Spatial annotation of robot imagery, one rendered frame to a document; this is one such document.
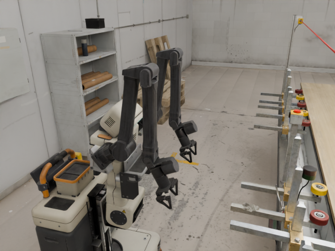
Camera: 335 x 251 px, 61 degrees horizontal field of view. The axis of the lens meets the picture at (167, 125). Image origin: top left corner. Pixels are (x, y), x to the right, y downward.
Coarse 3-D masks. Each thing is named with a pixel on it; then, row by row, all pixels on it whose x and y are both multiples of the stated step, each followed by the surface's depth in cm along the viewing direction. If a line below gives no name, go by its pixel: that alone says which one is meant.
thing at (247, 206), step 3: (243, 204) 151; (246, 204) 150; (249, 204) 150; (252, 204) 150; (246, 207) 149; (249, 207) 148; (252, 207) 147; (255, 207) 148; (258, 207) 148; (246, 210) 147; (249, 210) 147; (252, 210) 147; (255, 210) 147
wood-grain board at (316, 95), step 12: (300, 84) 364; (312, 84) 354; (324, 84) 354; (312, 96) 310; (324, 96) 309; (312, 108) 275; (324, 108) 275; (312, 120) 248; (324, 120) 247; (312, 132) 229; (324, 132) 224; (324, 144) 205; (324, 156) 190; (324, 168) 176; (324, 180) 167
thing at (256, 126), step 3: (255, 126) 260; (258, 126) 259; (261, 126) 258; (264, 126) 257; (267, 126) 256; (270, 126) 255; (273, 126) 255; (276, 126) 255; (270, 129) 256; (273, 129) 255; (276, 129) 254; (279, 129) 253; (297, 129) 249; (300, 129) 249; (297, 132) 249; (300, 132) 248; (303, 132) 247
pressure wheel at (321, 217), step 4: (312, 212) 139; (316, 212) 139; (320, 212) 139; (324, 212) 139; (312, 216) 137; (316, 216) 136; (320, 216) 136; (324, 216) 136; (328, 216) 136; (312, 220) 137; (316, 220) 135; (320, 220) 134; (324, 220) 134; (328, 220) 135; (316, 224) 136; (320, 224) 135; (324, 224) 135; (316, 232) 141
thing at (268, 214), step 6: (234, 204) 152; (240, 204) 152; (234, 210) 151; (240, 210) 150; (258, 210) 147; (264, 210) 147; (258, 216) 147; (264, 216) 146; (270, 216) 145; (276, 216) 144; (282, 216) 143; (306, 222) 140; (318, 228) 138
